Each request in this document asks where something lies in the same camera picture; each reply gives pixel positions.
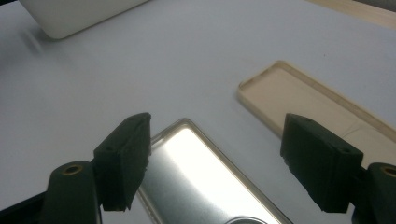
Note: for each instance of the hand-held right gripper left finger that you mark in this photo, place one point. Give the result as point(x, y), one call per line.
point(121, 161)

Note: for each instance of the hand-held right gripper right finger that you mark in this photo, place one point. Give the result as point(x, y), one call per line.
point(317, 161)

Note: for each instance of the beige tray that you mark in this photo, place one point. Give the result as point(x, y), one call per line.
point(280, 93)

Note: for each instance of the black rectangular lid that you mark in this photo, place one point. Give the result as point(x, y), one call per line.
point(199, 174)

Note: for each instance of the white plastic storage bin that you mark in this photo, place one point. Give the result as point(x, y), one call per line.
point(77, 15)

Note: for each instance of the white table cover sheet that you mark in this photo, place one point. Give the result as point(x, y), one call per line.
point(155, 71)

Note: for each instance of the wooden table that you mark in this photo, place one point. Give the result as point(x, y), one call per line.
point(367, 12)

